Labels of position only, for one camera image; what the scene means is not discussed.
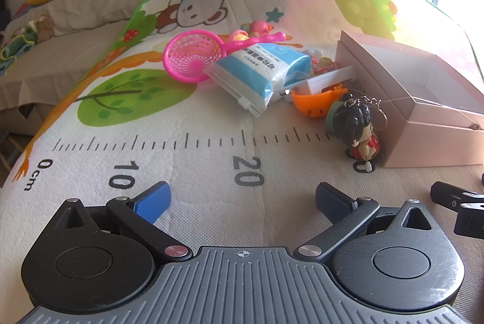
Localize pink white pig toy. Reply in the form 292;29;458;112
302;48;340;76

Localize green knitted cloth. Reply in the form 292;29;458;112
0;25;39;64

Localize black haired doll keychain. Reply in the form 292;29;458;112
335;93;388;173

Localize orange toy shell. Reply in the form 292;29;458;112
290;83;348;120

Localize yellow pink toy keychain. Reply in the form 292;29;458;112
242;19;273;40

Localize blue white packet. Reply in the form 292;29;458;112
203;43;312;118

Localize pink toy net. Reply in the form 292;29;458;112
162;30;287;83

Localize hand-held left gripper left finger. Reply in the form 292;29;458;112
47;180;193;261

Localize small white box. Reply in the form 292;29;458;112
280;66;358;98

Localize beige covered sofa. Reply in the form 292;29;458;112
0;0;227;113

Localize small brown plush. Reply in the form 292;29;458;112
33;16;54;43

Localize pink cardboard box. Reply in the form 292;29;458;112
335;30;484;169

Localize printed play mat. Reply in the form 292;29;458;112
0;0;484;324

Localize wooden stool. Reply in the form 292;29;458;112
0;127;20;173

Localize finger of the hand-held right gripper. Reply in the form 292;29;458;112
430;180;484;234

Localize pink round toy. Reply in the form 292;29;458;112
231;29;252;45

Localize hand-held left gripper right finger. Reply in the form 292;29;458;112
293;182;435;261

